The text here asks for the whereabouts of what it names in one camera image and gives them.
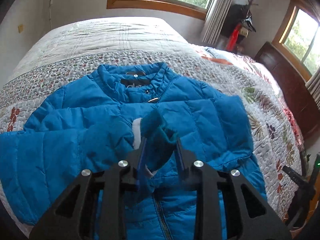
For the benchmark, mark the dark wooden headboard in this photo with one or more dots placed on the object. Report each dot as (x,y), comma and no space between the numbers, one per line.
(296,95)

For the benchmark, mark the white pleated curtain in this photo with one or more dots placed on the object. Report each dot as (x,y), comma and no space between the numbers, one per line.
(216,15)

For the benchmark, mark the blue quilted puffer jacket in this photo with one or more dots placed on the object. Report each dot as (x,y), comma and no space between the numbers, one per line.
(94,122)

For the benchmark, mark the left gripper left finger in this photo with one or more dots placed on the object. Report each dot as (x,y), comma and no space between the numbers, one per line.
(94,198)

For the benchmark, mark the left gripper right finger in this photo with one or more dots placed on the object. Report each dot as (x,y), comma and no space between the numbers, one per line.
(226,197)

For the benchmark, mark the floral quilted bedspread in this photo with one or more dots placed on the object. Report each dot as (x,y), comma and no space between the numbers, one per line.
(72,51)

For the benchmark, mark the yellow wall switch plate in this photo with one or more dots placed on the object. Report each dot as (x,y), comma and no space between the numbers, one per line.
(20,28)

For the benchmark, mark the white wall fixture with cord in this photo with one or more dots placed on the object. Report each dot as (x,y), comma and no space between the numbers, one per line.
(50,13)

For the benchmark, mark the coat rack with clothes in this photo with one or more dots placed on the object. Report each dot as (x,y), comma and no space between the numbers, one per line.
(238,17)

